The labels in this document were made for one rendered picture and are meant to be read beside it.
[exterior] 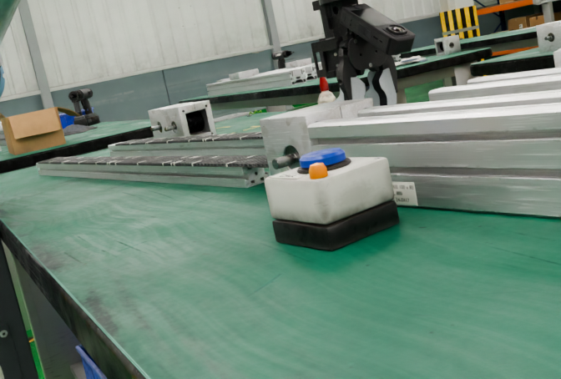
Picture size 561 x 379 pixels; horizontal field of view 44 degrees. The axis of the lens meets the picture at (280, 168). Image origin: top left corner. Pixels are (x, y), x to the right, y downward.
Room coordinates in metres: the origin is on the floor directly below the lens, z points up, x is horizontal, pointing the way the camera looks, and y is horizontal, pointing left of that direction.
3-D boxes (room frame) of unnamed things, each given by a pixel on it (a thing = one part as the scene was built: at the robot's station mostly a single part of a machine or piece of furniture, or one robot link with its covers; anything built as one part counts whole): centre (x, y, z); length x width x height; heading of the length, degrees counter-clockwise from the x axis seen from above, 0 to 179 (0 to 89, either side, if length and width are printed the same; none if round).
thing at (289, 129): (0.80, -0.04, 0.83); 0.12 x 0.09 x 0.10; 124
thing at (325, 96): (1.40, -0.12, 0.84); 0.04 x 0.04 x 0.12
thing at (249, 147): (1.44, 0.14, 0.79); 0.96 x 0.04 x 0.03; 34
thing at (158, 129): (1.87, 0.26, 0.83); 0.11 x 0.10 x 0.10; 121
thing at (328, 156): (0.60, -0.04, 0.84); 0.04 x 0.04 x 0.02
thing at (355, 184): (0.60, -0.04, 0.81); 0.10 x 0.08 x 0.06; 124
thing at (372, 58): (1.03, -0.13, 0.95); 0.09 x 0.08 x 0.12; 34
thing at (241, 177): (1.34, 0.30, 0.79); 0.96 x 0.04 x 0.03; 34
